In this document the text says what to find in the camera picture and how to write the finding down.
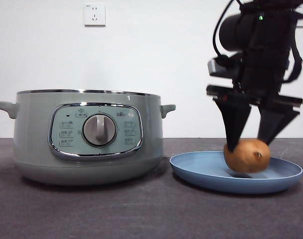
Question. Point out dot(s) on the light blue round plate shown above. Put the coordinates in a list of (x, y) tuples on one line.
[(191, 169)]

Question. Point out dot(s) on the pale green electric steamer pot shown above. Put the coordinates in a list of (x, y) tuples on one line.
[(32, 129)]

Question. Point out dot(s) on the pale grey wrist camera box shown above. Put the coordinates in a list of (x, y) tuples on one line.
[(216, 67)]

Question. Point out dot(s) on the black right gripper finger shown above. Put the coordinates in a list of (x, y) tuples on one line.
[(235, 119), (272, 122)]

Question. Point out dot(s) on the brown potato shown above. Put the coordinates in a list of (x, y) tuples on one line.
[(246, 156)]

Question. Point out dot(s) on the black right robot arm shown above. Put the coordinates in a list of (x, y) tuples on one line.
[(233, 30)]

